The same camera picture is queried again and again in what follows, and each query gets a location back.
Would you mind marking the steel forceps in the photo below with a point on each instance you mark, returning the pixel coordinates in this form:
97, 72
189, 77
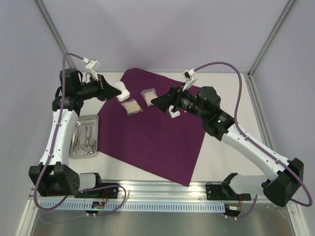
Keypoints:
89, 148
83, 134
75, 140
89, 134

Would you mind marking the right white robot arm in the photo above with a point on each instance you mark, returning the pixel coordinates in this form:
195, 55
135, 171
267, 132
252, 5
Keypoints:
281, 177

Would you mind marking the purple cloth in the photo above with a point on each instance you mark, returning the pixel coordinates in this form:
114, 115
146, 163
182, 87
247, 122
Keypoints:
151, 140

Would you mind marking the white gauze pad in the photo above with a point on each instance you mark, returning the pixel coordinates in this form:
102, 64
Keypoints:
125, 94
174, 114

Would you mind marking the right aluminium frame post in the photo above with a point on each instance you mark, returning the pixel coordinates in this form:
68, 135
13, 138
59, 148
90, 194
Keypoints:
289, 6

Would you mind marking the aluminium rail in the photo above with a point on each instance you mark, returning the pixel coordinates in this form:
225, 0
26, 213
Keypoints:
165, 191

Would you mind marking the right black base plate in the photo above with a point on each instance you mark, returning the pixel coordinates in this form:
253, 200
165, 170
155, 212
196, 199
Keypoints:
214, 192

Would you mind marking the long steel tweezers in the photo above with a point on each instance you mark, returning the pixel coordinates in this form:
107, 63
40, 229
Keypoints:
76, 140

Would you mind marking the left gauze packet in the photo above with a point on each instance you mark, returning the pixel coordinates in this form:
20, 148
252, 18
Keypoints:
131, 107

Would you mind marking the right gauze packet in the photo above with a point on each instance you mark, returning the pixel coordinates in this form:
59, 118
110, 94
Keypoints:
149, 95

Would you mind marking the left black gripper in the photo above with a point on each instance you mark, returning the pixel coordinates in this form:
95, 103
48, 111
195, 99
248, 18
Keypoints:
106, 90

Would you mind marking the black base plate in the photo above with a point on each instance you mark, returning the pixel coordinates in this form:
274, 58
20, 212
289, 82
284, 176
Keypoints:
214, 192
108, 191

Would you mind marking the gauze packet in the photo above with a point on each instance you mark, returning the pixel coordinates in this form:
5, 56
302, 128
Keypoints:
131, 107
149, 95

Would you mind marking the aluminium frame post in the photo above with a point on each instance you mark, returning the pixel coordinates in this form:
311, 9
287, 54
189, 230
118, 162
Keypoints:
289, 6
50, 25

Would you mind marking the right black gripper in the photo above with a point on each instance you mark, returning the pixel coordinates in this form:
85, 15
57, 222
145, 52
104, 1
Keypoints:
173, 98

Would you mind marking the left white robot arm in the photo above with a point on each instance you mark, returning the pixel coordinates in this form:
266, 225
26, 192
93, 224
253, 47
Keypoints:
52, 176

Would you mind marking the steel instrument tray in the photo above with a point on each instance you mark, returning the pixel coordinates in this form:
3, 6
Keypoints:
91, 120

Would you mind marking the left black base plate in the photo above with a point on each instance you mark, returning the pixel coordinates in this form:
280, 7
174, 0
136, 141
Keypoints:
108, 191

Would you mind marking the slotted cable duct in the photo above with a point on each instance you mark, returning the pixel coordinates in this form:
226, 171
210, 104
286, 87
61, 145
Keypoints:
143, 206

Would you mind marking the left aluminium frame post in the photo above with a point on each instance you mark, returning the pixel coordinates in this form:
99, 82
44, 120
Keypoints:
50, 25

